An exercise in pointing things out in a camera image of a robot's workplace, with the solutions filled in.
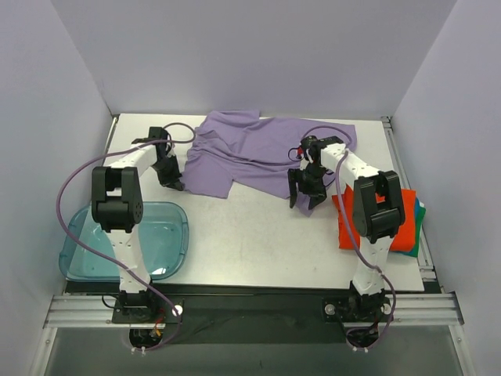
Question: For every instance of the folded green t shirt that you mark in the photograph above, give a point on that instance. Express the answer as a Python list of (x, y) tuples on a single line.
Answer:
[(417, 235)]

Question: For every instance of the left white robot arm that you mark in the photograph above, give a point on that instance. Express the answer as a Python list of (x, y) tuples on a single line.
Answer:
[(117, 205)]

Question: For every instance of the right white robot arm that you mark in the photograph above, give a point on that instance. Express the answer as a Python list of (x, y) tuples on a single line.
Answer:
[(377, 210)]

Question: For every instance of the folded orange t shirt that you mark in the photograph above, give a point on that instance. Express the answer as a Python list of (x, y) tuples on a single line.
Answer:
[(408, 196)]

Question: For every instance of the teal transparent plastic bin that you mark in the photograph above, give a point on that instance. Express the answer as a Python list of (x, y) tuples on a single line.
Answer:
[(164, 240)]

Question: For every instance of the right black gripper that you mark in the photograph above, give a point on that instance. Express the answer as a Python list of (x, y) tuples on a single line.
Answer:
[(307, 185)]

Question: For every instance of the purple t shirt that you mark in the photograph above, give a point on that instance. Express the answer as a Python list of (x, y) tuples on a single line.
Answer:
[(242, 147)]

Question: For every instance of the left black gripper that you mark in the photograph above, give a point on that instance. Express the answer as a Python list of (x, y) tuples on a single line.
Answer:
[(167, 171)]

